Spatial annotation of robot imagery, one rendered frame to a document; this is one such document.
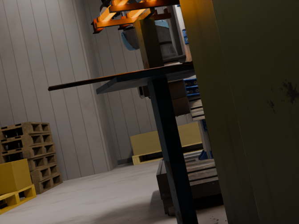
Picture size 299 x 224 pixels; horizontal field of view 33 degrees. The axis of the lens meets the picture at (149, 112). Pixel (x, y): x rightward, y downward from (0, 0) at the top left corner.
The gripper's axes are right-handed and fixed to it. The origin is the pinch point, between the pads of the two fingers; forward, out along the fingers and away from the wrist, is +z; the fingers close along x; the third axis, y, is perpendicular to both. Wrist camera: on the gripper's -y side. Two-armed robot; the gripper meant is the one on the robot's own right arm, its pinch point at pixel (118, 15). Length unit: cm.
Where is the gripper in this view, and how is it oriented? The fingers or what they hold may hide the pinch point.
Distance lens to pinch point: 229.3
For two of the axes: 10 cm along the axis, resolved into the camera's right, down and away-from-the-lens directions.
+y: 0.9, 7.0, 7.1
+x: -9.5, 2.8, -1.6
